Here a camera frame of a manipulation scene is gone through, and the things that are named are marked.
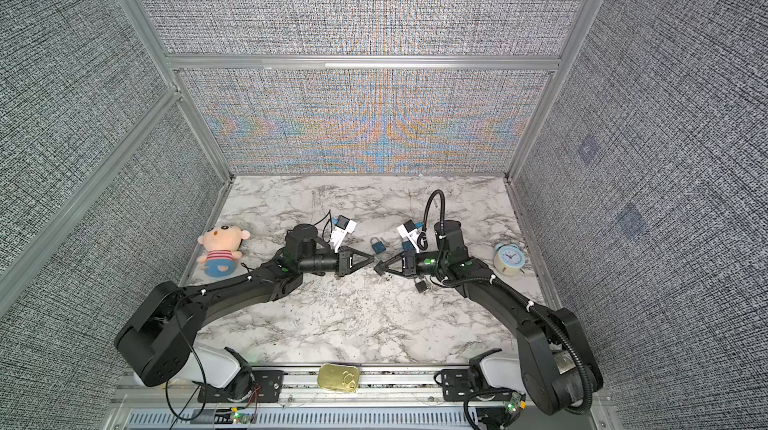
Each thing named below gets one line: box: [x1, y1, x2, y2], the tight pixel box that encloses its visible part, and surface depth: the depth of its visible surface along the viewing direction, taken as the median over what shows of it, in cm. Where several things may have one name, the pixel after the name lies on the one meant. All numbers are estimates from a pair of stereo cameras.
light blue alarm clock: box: [493, 243, 526, 276], surface depth 94 cm
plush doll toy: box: [196, 224, 251, 278], surface depth 94 cm
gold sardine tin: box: [317, 363, 359, 394], surface depth 73 cm
